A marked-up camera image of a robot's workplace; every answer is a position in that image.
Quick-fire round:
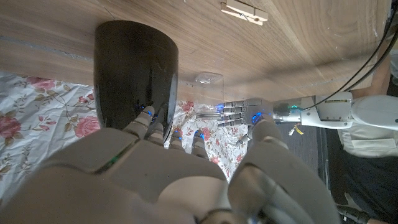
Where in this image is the thin black left hand cable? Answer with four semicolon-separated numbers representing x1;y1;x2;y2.
341;40;398;93

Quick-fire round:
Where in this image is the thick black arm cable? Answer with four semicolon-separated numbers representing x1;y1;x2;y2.
337;203;371;224
303;6;398;110

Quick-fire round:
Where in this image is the black electric kettle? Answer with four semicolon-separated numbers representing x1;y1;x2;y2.
93;20;180;142

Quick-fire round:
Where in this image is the clear jar with metal lid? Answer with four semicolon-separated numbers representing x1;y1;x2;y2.
193;72;225;121

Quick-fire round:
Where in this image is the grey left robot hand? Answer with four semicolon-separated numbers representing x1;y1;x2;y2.
217;98;275;147

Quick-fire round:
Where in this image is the wooden clothespin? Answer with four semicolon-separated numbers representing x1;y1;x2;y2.
220;0;269;26

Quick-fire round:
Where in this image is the floral backdrop sheet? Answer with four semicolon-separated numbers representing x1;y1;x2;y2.
0;71;249;206

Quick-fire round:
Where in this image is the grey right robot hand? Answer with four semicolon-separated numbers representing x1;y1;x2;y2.
0;105;341;224

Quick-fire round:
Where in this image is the white connector with yellow wire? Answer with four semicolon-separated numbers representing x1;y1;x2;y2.
288;123;304;136

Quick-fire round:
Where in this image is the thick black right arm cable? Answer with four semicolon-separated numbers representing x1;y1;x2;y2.
337;203;371;224

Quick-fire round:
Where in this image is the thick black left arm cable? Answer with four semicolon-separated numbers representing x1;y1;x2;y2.
303;6;398;110

